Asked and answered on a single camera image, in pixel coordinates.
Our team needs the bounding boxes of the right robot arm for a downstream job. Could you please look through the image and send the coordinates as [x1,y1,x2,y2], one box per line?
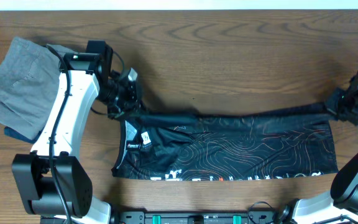
[274,71,358,224]

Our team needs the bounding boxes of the folded dark blue garment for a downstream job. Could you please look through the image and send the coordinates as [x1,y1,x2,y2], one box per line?
[4,126,42,144]

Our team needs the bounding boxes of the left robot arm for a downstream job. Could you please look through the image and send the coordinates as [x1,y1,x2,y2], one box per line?
[12,40,142,223]

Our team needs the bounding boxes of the folded grey shorts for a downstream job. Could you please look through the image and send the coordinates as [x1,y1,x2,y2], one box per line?
[0,37,60,139]

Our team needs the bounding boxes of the black patterned sports jersey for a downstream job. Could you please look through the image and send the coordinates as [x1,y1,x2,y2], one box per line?
[112,103,338,181]

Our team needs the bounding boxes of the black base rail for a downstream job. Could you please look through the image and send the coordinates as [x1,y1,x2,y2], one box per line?
[110,210,275,224]

